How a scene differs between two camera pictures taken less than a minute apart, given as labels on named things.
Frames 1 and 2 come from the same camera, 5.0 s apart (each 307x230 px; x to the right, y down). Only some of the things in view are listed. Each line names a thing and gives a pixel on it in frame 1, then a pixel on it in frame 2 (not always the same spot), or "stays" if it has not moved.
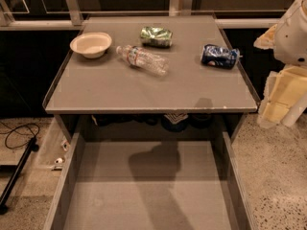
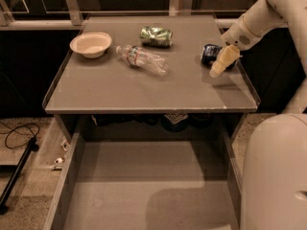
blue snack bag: x=220 y=57 stays
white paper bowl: x=92 y=44 stays
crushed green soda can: x=156 y=36 stays
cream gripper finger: x=281 y=89 to x=238 y=38
